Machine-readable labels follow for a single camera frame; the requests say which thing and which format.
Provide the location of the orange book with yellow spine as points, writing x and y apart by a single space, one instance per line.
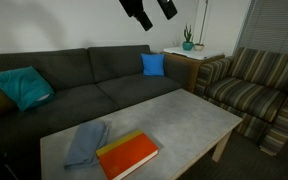
123 156

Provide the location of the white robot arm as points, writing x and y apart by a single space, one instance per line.
135 8

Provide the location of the blue cushion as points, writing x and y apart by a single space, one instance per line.
153 65

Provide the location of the wooden side table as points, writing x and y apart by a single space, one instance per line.
192 68

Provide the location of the dark grey fabric sofa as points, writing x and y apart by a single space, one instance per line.
88 83

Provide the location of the plant in teal pot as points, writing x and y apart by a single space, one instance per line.
187 45

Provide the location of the small white plant pot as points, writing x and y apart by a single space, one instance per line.
199 47

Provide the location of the folded blue-grey cloth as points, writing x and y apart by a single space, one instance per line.
89 137

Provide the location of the white board on side table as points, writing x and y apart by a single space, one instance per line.
193 54

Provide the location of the striped armchair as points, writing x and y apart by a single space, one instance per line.
252 84

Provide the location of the teal cushion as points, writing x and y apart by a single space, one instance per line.
26 87

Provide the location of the window blinds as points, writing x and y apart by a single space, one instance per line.
266 26

